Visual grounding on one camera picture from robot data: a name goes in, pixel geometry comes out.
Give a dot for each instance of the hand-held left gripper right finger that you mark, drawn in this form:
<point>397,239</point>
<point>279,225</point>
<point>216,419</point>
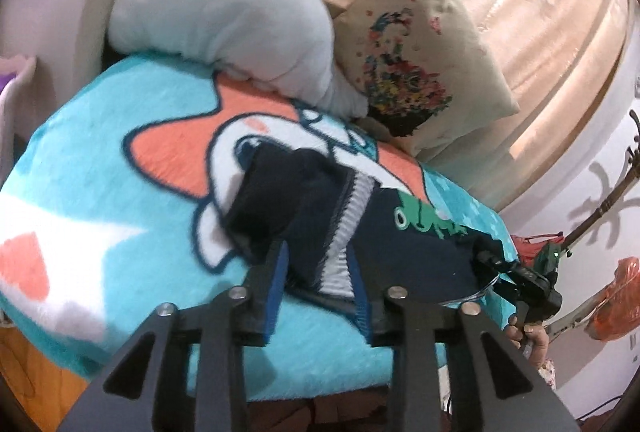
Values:
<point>359,294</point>

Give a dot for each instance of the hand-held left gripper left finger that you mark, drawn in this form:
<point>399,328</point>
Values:
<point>279,284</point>

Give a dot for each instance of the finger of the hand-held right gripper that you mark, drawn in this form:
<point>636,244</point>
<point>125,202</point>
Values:
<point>507,288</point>
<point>492,260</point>

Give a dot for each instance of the navy kids sweater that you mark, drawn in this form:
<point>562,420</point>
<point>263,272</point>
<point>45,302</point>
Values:
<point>310,207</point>

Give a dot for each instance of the person's right hand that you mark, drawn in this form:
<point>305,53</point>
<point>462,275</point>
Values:
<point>536,342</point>

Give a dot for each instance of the red plastic bag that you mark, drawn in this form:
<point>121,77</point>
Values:
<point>530,244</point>

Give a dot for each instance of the orange plastic bag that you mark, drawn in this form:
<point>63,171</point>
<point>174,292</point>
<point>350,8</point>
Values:
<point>617,299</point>

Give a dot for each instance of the dark wooden coat rack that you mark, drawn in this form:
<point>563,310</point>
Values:
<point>607,202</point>

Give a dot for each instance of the teal printed blanket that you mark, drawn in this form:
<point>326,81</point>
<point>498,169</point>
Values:
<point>115,172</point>

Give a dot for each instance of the cream floral print pillow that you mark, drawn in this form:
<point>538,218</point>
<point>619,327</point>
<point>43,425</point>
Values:
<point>420,57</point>

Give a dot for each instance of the peach satin curtain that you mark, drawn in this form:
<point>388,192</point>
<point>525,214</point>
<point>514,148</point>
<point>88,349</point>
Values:
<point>530,17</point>

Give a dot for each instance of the grey plush toy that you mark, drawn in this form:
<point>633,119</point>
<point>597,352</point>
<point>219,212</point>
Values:
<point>225,17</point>

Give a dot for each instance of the orange wooden bed frame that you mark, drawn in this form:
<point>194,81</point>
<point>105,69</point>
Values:
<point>35,377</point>

